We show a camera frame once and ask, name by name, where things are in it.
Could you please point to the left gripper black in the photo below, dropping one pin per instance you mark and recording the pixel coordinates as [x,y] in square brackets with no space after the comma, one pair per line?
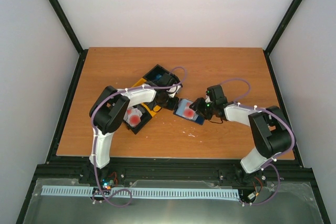
[171,107]

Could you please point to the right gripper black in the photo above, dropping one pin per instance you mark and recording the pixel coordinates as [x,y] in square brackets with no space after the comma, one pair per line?
[198,102]

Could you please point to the right frame post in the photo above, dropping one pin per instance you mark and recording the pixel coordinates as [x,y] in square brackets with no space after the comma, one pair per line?
[289,14]

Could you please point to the red white card stack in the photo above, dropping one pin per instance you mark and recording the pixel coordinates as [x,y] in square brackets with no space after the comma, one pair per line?
[133,116]

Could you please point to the light blue cable duct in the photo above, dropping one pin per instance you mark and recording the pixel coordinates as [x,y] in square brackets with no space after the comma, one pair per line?
[145,193]

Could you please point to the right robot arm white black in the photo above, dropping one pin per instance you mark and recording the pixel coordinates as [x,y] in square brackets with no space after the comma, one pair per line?
[270,130]

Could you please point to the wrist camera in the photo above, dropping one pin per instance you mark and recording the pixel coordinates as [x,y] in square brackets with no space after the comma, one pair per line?
[208,99]
[172,92]

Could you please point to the left frame post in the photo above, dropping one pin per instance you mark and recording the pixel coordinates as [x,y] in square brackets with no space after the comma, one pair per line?
[66,25]

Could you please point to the frame post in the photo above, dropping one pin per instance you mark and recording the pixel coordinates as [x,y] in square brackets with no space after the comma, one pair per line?
[289,14]
[66,25]

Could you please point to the blue leather card holder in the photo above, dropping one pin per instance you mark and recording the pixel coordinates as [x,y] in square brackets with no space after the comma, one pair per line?
[178,112]

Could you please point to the black aluminium frame rail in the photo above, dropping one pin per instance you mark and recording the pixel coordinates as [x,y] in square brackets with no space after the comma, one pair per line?
[127,170]

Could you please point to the red white credit card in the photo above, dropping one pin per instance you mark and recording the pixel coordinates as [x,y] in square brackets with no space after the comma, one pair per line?
[189,113]

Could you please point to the black bin with red cards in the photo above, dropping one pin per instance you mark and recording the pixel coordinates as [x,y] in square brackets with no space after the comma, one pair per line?
[145,118]

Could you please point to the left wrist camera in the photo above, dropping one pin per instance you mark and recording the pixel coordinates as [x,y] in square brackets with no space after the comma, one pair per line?
[172,92]

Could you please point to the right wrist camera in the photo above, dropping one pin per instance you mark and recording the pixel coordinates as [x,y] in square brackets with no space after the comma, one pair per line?
[208,99]

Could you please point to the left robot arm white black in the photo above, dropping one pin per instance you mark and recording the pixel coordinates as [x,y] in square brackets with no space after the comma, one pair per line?
[107,113]

